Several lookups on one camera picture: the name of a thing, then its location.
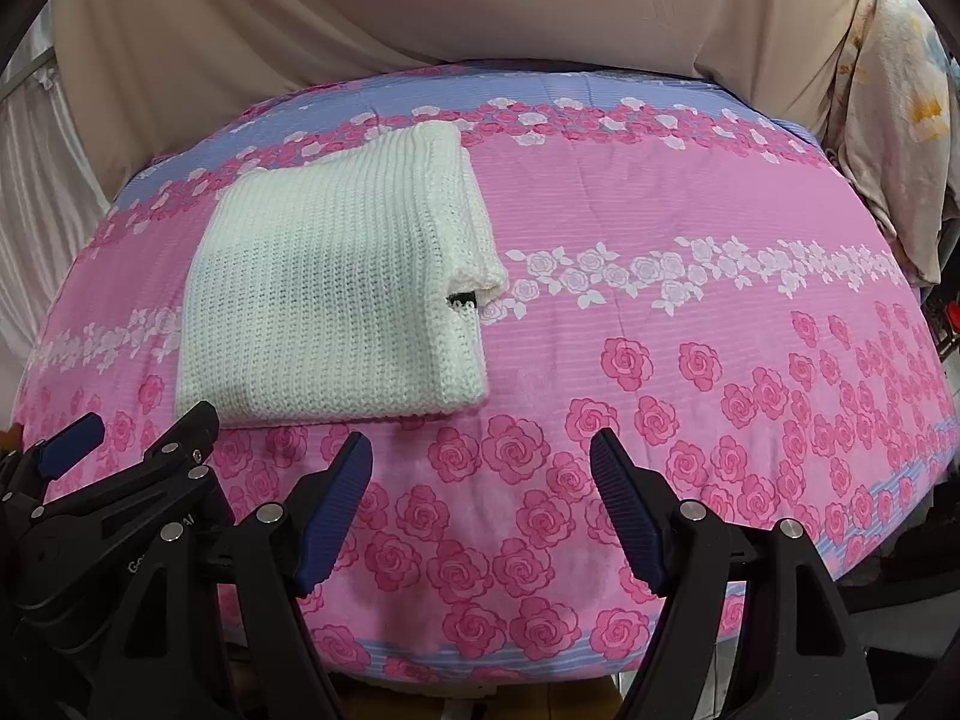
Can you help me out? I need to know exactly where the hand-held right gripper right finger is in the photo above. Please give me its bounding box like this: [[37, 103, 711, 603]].
[[589, 427, 878, 720]]

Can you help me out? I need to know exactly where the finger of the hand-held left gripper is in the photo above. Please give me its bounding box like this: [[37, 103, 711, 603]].
[[30, 399, 223, 533], [0, 411, 107, 511]]

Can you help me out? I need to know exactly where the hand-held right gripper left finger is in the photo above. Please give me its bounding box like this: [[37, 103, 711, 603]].
[[97, 431, 374, 720]]

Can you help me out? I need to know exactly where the white knit sweater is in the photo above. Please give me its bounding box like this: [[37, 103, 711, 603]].
[[174, 120, 511, 430]]

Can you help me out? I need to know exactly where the pink floral bed sheet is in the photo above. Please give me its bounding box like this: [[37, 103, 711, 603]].
[[15, 60, 959, 685]]

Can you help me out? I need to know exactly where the white pleated curtain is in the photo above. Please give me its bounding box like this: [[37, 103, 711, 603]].
[[0, 45, 115, 391]]

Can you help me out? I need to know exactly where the pale floral hanging cloth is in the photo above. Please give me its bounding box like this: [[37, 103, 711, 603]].
[[825, 0, 960, 290]]

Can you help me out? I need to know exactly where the beige backdrop curtain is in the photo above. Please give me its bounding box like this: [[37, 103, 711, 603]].
[[51, 0, 882, 192]]

